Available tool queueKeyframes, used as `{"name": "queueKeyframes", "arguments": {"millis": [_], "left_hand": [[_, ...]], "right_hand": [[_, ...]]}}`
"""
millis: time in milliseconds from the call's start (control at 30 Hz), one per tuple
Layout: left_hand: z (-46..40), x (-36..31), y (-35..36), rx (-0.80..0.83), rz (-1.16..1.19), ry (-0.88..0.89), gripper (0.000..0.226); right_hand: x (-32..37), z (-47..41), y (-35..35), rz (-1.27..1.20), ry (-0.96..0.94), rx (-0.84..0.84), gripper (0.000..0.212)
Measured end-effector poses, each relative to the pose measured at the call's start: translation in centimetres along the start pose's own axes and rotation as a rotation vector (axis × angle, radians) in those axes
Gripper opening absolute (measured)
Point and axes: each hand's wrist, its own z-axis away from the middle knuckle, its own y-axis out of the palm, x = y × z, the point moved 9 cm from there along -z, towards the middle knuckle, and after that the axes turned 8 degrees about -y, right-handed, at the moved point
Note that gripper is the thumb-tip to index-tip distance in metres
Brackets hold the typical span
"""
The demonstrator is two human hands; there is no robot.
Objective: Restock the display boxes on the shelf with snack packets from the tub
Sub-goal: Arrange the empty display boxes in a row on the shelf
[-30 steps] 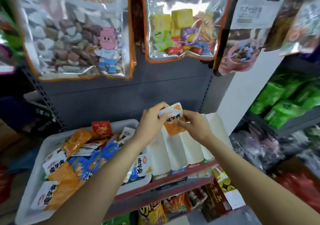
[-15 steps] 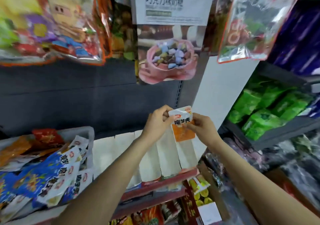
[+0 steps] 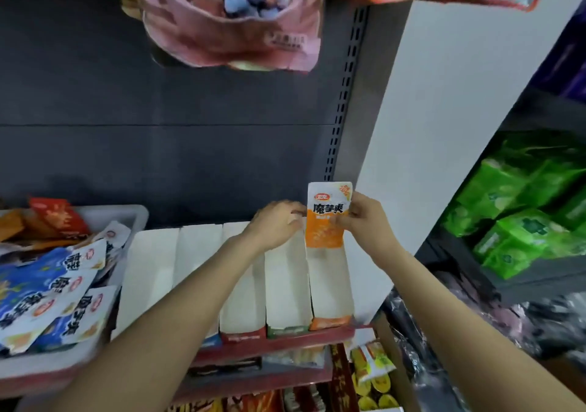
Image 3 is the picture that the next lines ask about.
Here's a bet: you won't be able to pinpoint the person's left hand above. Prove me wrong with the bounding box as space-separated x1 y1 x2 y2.
240 200 308 255

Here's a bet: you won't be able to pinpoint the orange snack packets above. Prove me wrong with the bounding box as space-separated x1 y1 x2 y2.
305 181 355 249

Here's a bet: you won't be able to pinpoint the person's left forearm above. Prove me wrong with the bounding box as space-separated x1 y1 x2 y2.
68 233 262 412

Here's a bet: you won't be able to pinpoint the stack of green packs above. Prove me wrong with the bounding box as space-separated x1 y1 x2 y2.
439 132 586 280

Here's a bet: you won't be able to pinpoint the person's right forearm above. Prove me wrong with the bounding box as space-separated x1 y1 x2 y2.
374 237 586 412

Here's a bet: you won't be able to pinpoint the yellow snack packets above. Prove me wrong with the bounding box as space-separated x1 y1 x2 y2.
348 338 404 412

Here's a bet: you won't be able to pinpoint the green display box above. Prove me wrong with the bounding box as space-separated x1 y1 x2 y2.
264 231 314 338

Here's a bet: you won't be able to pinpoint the person's right hand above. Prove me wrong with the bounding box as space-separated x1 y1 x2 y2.
341 193 401 260

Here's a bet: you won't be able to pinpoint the hanging pink candy bag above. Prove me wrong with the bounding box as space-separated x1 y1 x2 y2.
121 0 325 72

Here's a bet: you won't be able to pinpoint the pile of snack packets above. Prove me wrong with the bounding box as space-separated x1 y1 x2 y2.
0 197 131 353

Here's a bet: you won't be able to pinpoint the row of purple packs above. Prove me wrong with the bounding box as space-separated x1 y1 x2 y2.
531 0 586 101

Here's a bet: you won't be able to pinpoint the orange display box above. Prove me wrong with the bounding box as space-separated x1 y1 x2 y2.
305 240 356 331

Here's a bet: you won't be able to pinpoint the blue display box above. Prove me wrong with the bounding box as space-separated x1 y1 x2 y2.
172 224 225 349

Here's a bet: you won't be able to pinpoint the gold display box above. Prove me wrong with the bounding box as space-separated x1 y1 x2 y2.
112 228 181 339

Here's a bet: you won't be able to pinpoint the red display box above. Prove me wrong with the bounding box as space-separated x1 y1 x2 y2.
220 221 269 342

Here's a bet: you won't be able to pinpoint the black plastic wrapped bundle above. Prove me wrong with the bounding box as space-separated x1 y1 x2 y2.
385 274 586 412

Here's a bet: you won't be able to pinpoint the white plastic bin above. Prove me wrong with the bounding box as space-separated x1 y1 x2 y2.
0 204 150 381

